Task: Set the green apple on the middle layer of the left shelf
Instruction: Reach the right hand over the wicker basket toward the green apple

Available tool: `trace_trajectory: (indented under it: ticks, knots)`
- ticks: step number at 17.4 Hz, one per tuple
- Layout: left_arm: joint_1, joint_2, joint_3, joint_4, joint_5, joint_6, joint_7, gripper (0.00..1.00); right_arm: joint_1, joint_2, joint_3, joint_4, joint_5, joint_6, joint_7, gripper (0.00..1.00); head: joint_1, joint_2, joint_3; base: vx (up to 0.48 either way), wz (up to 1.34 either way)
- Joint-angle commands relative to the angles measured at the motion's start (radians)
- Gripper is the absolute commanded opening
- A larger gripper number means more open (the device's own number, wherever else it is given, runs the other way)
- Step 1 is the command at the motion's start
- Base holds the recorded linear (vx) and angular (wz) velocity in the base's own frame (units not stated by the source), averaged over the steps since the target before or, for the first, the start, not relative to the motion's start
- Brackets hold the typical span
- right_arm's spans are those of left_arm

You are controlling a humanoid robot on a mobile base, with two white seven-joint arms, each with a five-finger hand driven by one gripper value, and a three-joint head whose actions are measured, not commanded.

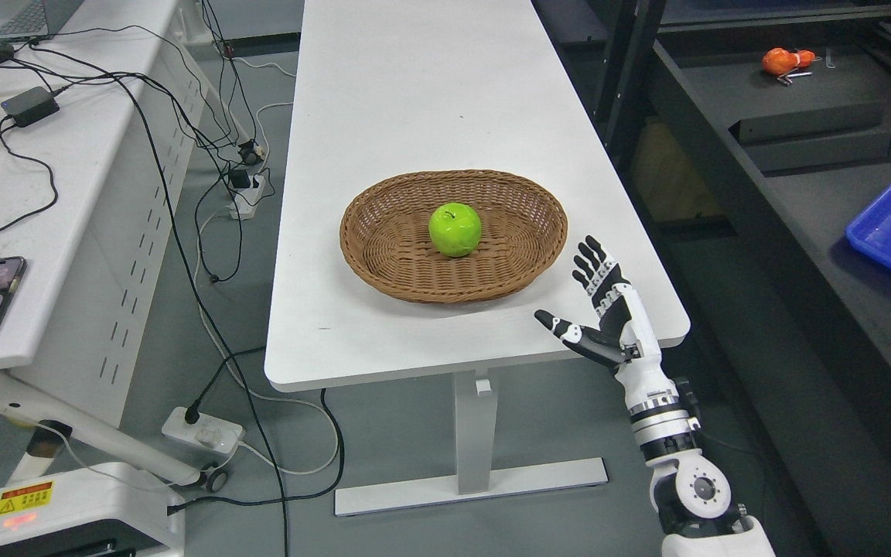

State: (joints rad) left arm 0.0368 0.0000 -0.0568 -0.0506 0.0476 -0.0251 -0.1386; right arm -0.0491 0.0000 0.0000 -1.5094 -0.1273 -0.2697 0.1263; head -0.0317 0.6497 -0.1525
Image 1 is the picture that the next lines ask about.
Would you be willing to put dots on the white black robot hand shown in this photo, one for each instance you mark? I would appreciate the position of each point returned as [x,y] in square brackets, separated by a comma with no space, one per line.
[624,334]

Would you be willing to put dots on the green apple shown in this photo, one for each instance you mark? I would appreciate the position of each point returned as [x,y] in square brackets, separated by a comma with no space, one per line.
[455,229]

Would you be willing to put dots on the white robot base unit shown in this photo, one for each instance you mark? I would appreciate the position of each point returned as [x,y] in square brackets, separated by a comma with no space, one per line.
[111,510]

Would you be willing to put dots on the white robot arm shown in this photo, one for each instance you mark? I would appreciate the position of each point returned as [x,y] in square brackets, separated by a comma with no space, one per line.
[691,495]

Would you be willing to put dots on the black metal shelf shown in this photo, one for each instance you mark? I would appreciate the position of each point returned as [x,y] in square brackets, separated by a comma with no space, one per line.
[749,185]

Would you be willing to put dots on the orange toy on shelf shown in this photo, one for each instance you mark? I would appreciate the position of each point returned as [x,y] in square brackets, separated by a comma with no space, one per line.
[779,62]

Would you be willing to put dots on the brown wicker basket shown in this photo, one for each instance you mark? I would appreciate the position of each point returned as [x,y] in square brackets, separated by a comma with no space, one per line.
[385,239]

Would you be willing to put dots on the white standing desk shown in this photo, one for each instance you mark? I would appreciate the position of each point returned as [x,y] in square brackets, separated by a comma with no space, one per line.
[391,87]

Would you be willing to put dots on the white far power strip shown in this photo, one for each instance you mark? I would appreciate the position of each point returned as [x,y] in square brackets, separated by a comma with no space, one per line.
[246,189]

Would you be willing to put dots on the white floor power strip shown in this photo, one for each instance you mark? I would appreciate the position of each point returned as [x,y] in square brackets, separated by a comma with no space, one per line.
[208,432]

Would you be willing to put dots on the white side table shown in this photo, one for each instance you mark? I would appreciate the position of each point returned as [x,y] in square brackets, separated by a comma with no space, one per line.
[88,205]

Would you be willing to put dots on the black power adapter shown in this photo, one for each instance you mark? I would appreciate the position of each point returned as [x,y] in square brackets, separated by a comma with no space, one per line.
[31,106]

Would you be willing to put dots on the laptop computer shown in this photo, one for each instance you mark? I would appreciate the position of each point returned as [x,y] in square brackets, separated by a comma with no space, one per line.
[34,19]

